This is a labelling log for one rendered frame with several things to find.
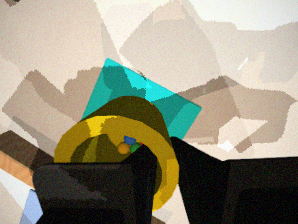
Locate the tan wooden flat bar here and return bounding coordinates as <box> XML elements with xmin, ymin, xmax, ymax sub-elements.
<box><xmin>0</xmin><ymin>130</ymin><xmax>54</xmax><ymax>188</ymax></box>

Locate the orange marble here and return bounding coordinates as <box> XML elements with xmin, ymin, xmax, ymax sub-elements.
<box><xmin>117</xmin><ymin>142</ymin><xmax>130</xmax><ymax>154</ymax></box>

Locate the green marble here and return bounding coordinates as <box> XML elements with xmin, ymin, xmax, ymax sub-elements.
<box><xmin>130</xmin><ymin>142</ymin><xmax>141</xmax><ymax>153</ymax></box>

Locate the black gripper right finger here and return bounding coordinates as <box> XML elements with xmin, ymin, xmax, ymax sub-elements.
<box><xmin>170</xmin><ymin>137</ymin><xmax>298</xmax><ymax>224</ymax></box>

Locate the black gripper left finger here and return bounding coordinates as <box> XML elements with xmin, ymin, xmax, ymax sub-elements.
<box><xmin>32</xmin><ymin>144</ymin><xmax>157</xmax><ymax>224</ymax></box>

